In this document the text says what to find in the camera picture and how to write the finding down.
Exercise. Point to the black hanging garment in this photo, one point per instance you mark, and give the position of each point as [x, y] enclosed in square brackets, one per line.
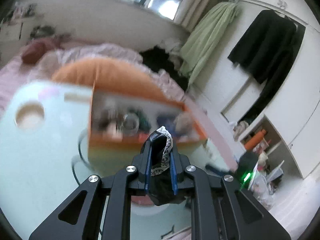
[265, 42]

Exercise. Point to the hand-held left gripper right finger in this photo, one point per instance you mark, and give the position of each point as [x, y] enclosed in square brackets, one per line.
[174, 177]

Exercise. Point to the grey clothes heap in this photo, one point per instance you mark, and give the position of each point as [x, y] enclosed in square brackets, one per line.
[42, 31]

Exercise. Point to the cream plush toy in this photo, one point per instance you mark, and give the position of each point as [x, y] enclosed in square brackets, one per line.
[262, 158]

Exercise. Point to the small black lace-trimmed garment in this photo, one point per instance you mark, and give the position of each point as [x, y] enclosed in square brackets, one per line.
[160, 150]

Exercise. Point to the pale green desktop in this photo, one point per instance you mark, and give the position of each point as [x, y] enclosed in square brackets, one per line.
[50, 155]

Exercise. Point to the orange pillow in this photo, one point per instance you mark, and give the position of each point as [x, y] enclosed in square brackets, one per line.
[112, 72]

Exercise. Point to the white wardrobe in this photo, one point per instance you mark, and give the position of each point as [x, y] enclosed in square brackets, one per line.
[307, 105]

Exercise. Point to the white clothes pile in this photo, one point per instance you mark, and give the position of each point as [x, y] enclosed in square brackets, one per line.
[172, 47]

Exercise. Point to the dark red pillow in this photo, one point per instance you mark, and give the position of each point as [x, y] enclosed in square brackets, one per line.
[32, 53]

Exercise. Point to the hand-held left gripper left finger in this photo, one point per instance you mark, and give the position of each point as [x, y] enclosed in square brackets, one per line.
[147, 166]

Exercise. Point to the green hanging garment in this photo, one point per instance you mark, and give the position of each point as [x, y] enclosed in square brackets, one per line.
[212, 35]

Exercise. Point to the black clothes pile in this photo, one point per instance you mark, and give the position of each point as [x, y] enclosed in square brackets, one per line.
[157, 60]

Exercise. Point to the beige crumpled cloth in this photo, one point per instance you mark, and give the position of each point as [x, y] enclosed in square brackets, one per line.
[240, 128]

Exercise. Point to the orange bottle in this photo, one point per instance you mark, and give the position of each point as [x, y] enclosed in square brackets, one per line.
[255, 140]

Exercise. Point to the orange cardboard box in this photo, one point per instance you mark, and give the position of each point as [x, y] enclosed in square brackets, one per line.
[105, 143]

